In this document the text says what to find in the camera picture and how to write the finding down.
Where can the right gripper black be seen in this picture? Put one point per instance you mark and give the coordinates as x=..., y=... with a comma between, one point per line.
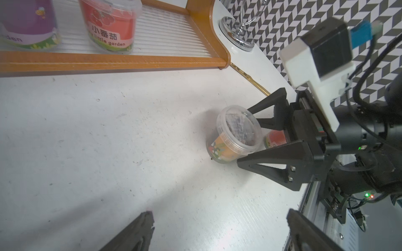
x=312, y=145

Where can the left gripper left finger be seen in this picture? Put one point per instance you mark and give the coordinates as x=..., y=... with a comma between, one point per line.
x=134, y=237

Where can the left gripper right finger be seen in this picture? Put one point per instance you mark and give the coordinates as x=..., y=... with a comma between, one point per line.
x=305, y=236

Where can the seed cup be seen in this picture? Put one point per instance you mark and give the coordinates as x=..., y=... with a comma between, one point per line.
x=274, y=138
x=111, y=25
x=29, y=25
x=237, y=134

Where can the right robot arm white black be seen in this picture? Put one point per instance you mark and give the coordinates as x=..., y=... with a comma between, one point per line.
x=364, y=153

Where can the wooden two-tier shelf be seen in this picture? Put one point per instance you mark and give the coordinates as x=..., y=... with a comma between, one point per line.
x=167, y=36

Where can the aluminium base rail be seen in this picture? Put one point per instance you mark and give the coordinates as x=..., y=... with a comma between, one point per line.
x=345, y=235

